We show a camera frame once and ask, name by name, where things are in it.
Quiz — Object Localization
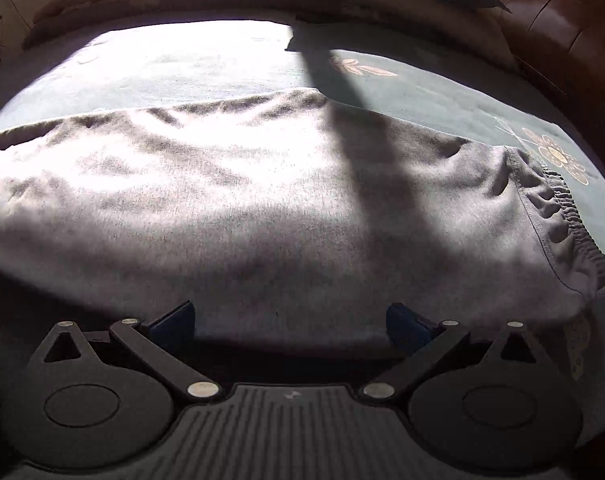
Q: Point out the grey sweatpants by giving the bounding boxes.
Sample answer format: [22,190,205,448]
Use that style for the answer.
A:
[0,87,605,356]

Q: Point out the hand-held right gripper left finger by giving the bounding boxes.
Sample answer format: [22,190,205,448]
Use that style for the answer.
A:
[42,301,222,403]

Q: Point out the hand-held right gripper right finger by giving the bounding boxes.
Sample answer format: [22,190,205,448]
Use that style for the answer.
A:
[361,302,539,401]

